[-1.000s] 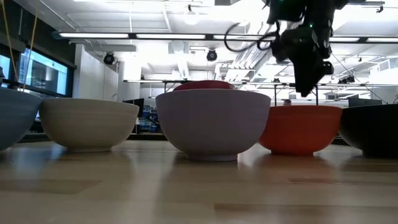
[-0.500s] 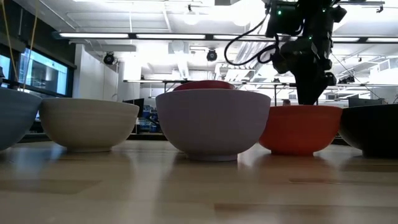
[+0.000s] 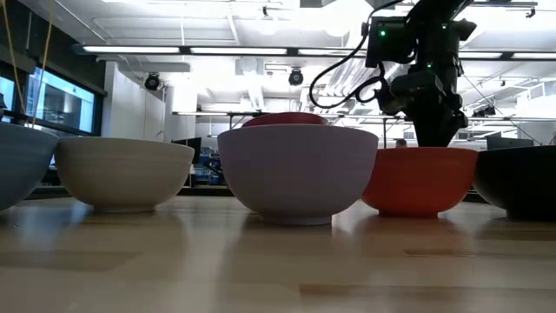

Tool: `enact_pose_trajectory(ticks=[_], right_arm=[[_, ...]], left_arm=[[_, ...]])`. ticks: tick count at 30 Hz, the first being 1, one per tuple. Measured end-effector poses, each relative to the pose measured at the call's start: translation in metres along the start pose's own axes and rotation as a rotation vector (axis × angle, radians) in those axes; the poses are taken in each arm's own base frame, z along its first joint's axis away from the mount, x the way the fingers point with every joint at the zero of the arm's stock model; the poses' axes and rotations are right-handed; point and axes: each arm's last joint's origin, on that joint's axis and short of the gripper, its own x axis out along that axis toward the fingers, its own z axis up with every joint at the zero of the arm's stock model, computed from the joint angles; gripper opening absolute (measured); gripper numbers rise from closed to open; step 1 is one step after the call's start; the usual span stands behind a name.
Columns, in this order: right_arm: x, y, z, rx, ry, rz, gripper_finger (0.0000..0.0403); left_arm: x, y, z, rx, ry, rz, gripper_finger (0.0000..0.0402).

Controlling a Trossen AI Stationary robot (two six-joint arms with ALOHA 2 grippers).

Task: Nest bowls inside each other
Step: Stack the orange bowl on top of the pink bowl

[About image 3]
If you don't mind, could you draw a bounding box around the black monitor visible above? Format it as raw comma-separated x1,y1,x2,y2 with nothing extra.
486,136,536,151
170,137,203,165

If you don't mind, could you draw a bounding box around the black rig frame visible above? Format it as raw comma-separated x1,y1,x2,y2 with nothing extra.
25,184,238,198

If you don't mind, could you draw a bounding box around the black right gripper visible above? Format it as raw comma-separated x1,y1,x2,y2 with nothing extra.
376,71,469,148

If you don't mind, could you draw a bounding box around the black bowl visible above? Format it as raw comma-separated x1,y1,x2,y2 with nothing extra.
472,144,556,223

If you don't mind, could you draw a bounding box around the lavender bowl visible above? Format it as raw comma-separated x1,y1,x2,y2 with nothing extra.
216,123,380,227

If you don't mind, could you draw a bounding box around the pinkish red bowl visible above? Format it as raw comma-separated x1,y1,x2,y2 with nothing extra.
241,111,330,128

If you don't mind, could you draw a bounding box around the large window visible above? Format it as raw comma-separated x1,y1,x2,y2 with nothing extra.
0,64,105,136

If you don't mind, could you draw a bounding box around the white bowl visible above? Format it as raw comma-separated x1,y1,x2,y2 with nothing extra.
54,137,196,214

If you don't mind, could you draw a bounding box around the blue bowl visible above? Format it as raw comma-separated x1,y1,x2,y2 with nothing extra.
0,121,60,212

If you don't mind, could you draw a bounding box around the yellow cord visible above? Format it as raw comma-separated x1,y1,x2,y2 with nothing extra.
30,0,56,130
1,0,26,128

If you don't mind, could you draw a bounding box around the overhead LED light bar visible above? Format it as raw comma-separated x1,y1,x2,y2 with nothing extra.
72,43,556,61

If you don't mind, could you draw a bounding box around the orange-red bowl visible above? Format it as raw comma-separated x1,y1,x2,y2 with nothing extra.
361,146,480,219

